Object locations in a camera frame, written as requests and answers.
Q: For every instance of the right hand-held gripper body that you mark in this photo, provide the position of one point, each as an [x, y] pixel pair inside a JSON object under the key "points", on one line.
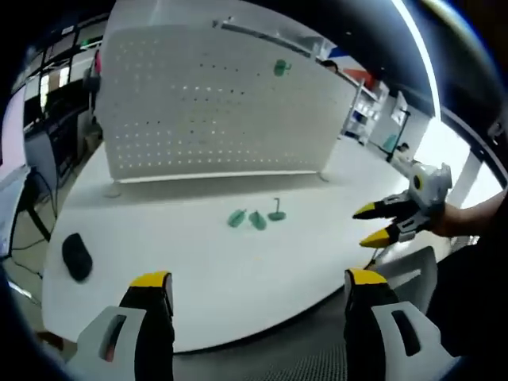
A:
{"points": [[430, 184]]}

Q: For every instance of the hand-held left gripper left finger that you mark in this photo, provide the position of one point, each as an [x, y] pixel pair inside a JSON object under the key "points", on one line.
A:
{"points": [[131, 337]]}

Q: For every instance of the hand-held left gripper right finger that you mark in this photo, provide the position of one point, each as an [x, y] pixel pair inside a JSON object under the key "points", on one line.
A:
{"points": [[381, 337]]}

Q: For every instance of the green hook assembly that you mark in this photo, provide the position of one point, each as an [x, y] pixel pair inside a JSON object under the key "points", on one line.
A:
{"points": [[278, 215], [282, 68], [236, 218], [258, 221]]}

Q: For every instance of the white perforated mounting plate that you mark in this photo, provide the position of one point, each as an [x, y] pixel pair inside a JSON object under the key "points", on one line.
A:
{"points": [[218, 111]]}

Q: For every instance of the person's right hand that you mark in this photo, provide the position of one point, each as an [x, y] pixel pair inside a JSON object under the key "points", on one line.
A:
{"points": [[448, 222]]}

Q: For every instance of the black and green scooter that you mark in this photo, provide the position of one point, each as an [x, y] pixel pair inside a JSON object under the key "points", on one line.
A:
{"points": [[395, 139]]}

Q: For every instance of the shelving unit with white bins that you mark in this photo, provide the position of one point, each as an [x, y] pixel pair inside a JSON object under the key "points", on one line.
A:
{"points": [[365, 115]]}

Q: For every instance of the person's black clothing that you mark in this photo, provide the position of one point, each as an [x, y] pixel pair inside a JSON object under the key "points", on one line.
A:
{"points": [[472, 297]]}

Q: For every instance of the black oval device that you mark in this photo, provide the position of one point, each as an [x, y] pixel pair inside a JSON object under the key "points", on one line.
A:
{"points": [[77, 258]]}

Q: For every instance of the ceiling light strip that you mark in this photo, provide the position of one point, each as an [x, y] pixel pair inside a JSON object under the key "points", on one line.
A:
{"points": [[424, 59]]}

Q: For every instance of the dark equipment cabinet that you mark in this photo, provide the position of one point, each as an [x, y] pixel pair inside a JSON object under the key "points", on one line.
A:
{"points": [[55, 147]]}

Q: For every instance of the grey metal shelf rack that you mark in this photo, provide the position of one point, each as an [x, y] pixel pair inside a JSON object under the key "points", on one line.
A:
{"points": [[270, 37]]}

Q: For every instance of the pink monitor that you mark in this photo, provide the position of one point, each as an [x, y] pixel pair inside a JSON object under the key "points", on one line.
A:
{"points": [[10, 131]]}

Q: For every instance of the red hanging bag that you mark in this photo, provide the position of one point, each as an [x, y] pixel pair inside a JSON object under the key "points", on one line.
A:
{"points": [[98, 63]]}

